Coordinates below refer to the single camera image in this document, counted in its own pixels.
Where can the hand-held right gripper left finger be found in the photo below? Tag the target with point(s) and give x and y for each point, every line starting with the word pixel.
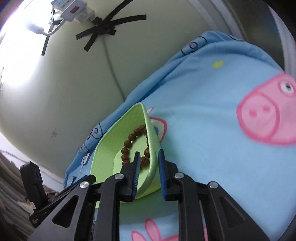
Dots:
pixel 136 178

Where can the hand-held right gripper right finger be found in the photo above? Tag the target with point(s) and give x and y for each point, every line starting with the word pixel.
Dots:
pixel 161 178

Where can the green plastic tray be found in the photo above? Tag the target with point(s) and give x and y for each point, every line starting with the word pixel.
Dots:
pixel 108 150

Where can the grey ribbed panel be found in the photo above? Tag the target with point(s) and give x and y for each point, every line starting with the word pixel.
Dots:
pixel 11 197

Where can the blue printed blanket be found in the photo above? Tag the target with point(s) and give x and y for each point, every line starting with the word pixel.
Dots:
pixel 208 139

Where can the crossed black tape strips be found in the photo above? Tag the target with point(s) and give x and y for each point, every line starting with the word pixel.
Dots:
pixel 101 29

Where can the white power strip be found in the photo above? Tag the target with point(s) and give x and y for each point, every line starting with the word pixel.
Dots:
pixel 69 9

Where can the grey metal frame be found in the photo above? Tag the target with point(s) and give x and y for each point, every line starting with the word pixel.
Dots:
pixel 254 20

